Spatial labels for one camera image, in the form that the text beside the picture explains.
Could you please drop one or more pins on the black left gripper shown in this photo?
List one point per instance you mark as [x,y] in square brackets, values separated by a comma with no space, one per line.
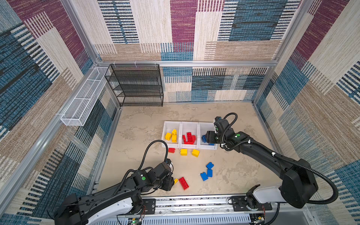
[170,182]

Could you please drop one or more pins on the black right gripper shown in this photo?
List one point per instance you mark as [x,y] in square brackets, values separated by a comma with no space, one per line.
[210,137]

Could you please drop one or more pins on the long red lego brick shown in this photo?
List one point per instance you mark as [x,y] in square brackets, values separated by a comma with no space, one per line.
[188,142]
[183,183]

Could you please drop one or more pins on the yellow studded lego brick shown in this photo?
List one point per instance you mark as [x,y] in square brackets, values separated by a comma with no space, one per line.
[174,131]

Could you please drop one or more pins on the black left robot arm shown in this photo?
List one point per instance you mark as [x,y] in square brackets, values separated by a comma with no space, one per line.
[121,199]

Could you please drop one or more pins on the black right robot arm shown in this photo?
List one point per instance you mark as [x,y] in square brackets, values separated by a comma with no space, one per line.
[298,183]

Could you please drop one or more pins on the white right plastic bin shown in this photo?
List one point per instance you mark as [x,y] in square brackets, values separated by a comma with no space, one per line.
[204,128]

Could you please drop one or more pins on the white plastic bin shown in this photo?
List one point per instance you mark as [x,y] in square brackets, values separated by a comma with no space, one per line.
[192,127]
[204,128]
[171,133]

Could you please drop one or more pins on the white middle plastic bin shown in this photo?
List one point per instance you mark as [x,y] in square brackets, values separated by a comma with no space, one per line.
[192,127]

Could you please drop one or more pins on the white left plastic bin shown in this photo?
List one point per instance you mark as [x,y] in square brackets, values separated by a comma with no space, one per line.
[171,133]

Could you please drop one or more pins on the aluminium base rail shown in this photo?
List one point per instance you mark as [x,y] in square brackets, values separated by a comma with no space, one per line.
[200,210]

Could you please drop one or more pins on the black wire shelf rack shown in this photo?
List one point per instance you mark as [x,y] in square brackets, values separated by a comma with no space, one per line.
[136,84]

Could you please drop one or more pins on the white wire mesh basket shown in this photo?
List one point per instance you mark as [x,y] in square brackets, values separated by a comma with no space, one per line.
[83,103]

